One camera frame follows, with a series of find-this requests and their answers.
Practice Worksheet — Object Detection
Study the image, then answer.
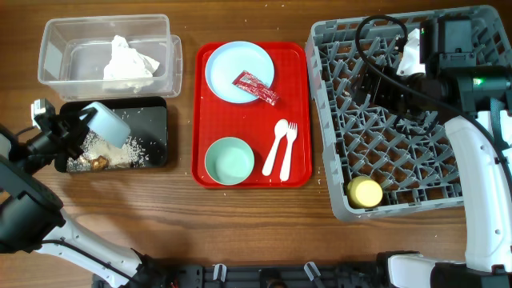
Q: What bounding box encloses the light blue food bowl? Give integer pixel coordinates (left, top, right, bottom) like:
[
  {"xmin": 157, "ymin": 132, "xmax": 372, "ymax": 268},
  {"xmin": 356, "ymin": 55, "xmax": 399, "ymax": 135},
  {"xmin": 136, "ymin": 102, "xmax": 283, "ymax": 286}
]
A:
[{"xmin": 82, "ymin": 102, "xmax": 131, "ymax": 148}]

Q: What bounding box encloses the white napkin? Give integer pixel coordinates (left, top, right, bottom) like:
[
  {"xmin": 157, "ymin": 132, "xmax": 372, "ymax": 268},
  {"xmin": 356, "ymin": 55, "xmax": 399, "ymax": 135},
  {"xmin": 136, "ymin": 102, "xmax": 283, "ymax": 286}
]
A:
[{"xmin": 103, "ymin": 35, "xmax": 160, "ymax": 80}]

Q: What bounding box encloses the yellow plastic cup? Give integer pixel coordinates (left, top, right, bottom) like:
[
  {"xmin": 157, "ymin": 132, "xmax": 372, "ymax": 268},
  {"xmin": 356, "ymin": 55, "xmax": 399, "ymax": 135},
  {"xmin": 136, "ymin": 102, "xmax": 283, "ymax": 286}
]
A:
[{"xmin": 347, "ymin": 176, "xmax": 383, "ymax": 208}]

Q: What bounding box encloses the red sauce packet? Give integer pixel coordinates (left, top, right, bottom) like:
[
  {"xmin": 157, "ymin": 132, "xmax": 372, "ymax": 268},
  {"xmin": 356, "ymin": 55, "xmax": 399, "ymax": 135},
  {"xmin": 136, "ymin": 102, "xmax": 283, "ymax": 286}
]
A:
[{"xmin": 232, "ymin": 70, "xmax": 278, "ymax": 106}]

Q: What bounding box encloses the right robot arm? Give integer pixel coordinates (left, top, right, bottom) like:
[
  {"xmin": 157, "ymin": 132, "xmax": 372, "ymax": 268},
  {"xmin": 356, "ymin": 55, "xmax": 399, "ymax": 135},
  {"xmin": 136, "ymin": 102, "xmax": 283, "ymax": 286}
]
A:
[{"xmin": 354, "ymin": 16, "xmax": 511, "ymax": 287}]

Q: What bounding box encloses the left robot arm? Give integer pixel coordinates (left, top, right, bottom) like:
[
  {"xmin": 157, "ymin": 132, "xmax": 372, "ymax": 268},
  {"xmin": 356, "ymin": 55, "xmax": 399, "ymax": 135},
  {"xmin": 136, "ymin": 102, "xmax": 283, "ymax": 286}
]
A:
[{"xmin": 1, "ymin": 102, "xmax": 171, "ymax": 287}]

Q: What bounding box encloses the grey dishwasher rack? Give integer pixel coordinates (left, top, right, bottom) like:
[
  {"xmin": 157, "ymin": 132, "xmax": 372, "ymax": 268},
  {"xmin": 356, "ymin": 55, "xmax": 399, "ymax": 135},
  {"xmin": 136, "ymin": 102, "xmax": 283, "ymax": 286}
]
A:
[{"xmin": 306, "ymin": 6, "xmax": 511, "ymax": 221}]

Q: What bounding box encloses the food scraps and rice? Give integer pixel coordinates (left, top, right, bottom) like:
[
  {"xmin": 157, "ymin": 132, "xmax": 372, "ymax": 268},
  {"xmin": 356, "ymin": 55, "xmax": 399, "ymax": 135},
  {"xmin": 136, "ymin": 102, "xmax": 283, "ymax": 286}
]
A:
[{"xmin": 66, "ymin": 127, "xmax": 150, "ymax": 173}]

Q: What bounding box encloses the black plastic tray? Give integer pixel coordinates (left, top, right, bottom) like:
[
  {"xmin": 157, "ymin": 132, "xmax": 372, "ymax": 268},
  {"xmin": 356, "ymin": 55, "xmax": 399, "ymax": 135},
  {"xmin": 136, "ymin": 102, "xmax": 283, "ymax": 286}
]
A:
[{"xmin": 54, "ymin": 97, "xmax": 168, "ymax": 173}]

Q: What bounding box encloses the clear plastic bin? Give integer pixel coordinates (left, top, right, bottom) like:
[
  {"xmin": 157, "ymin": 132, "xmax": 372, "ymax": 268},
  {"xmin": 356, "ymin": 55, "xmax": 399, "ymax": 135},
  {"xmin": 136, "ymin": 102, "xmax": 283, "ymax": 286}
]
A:
[{"xmin": 38, "ymin": 14, "xmax": 183, "ymax": 102}]

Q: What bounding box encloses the white plastic fork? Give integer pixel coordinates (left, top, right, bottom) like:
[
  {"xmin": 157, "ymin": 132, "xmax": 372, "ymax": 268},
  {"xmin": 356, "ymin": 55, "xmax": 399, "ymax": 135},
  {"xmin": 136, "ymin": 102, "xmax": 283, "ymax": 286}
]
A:
[{"xmin": 279, "ymin": 122, "xmax": 298, "ymax": 182}]

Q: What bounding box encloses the white plastic spoon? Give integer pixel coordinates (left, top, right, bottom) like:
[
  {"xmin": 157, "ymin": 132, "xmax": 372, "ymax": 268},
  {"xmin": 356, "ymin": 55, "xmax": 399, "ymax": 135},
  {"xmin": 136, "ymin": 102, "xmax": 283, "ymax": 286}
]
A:
[{"xmin": 262, "ymin": 119, "xmax": 288, "ymax": 176}]

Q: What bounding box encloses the red serving tray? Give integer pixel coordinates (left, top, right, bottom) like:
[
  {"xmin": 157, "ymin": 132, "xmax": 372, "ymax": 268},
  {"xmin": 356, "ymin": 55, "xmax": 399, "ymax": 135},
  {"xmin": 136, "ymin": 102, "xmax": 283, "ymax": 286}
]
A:
[{"xmin": 191, "ymin": 42, "xmax": 312, "ymax": 189}]

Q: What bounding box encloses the mint green bowl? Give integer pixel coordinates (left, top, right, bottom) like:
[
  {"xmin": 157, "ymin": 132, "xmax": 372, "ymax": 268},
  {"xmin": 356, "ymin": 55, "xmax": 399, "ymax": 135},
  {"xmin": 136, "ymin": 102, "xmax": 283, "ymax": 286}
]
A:
[{"xmin": 204, "ymin": 137, "xmax": 255, "ymax": 186}]

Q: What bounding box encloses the light blue plate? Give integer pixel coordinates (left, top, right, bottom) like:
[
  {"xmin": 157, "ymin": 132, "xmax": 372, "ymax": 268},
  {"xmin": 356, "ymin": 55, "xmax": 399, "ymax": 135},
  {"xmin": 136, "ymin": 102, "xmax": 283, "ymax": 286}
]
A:
[{"xmin": 205, "ymin": 41, "xmax": 275, "ymax": 104}]

